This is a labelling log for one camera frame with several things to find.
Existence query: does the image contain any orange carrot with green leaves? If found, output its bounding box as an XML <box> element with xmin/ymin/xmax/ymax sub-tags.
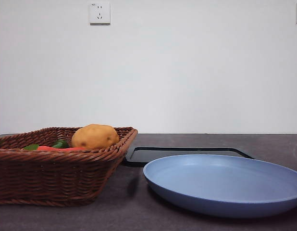
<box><xmin>23</xmin><ymin>143</ymin><xmax>86</xmax><ymax>153</ymax></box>

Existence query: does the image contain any blue round plate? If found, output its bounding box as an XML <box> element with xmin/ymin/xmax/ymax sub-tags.
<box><xmin>143</xmin><ymin>154</ymin><xmax>297</xmax><ymax>219</ymax></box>

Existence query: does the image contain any black rectangular tray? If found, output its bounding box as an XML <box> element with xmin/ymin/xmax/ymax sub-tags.
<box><xmin>125</xmin><ymin>146</ymin><xmax>256</xmax><ymax>168</ymax></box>

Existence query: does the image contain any yellow-brown potato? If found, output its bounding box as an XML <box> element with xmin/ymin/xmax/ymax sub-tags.
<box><xmin>71</xmin><ymin>124</ymin><xmax>120</xmax><ymax>150</ymax></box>

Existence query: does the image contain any green pepper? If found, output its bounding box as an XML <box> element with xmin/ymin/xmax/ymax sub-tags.
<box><xmin>51</xmin><ymin>140</ymin><xmax>70</xmax><ymax>149</ymax></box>

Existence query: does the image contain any brown wicker basket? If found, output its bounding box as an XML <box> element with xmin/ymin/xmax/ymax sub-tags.
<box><xmin>0</xmin><ymin>127</ymin><xmax>138</xmax><ymax>207</ymax></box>

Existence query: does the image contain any white wall socket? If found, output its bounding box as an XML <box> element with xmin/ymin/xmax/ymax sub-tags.
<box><xmin>89</xmin><ymin>1</ymin><xmax>111</xmax><ymax>26</ymax></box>

